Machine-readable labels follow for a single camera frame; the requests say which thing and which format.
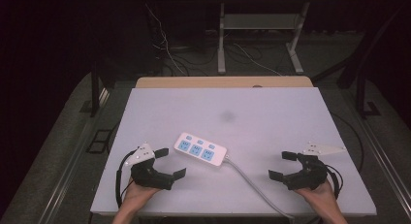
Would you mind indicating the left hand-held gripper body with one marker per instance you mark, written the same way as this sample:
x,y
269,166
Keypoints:
x,y
142,174

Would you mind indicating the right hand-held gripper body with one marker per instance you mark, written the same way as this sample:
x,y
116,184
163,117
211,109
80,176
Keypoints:
x,y
311,175

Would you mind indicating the white power strip blue sockets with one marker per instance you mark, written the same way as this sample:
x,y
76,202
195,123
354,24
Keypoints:
x,y
200,149

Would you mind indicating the person's left hand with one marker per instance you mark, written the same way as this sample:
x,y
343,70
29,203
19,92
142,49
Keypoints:
x,y
135,196

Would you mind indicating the person's right hand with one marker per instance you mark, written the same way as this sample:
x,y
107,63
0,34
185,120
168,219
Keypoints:
x,y
321,198

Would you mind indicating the wooden table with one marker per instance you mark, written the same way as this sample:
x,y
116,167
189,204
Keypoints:
x,y
223,82

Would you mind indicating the black metal stand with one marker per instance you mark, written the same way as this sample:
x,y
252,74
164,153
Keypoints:
x,y
362,88

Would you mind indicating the black floor bracket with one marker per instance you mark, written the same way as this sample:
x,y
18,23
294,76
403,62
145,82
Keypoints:
x,y
99,141

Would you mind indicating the aluminium floor rail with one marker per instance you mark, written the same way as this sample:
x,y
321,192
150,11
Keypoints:
x,y
384,153
76,159

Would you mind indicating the grey metal desk frame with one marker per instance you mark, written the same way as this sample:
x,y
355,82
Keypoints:
x,y
258,22

